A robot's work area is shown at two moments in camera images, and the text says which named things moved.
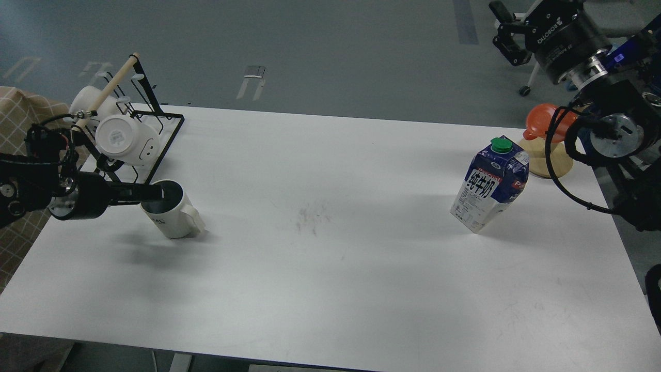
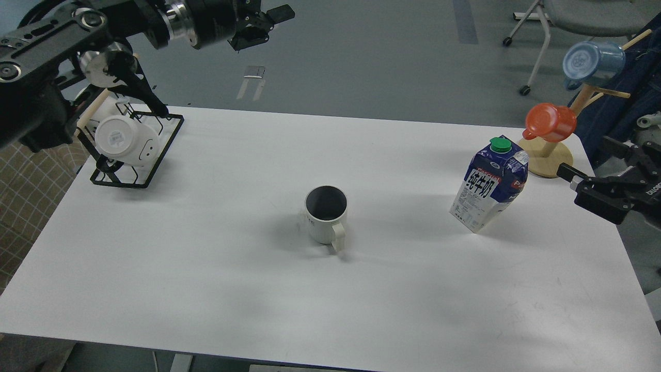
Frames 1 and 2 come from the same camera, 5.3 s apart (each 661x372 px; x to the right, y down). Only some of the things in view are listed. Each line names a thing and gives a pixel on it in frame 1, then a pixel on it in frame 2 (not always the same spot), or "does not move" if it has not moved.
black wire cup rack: x=124 y=127 does not move
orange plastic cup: x=539 y=120 does not move
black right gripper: x=567 y=41 → x=613 y=197
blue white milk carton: x=496 y=179 does not move
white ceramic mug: x=176 y=217 → x=326 y=206
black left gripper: x=89 y=198 → x=209 y=22
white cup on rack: x=121 y=138 does not move
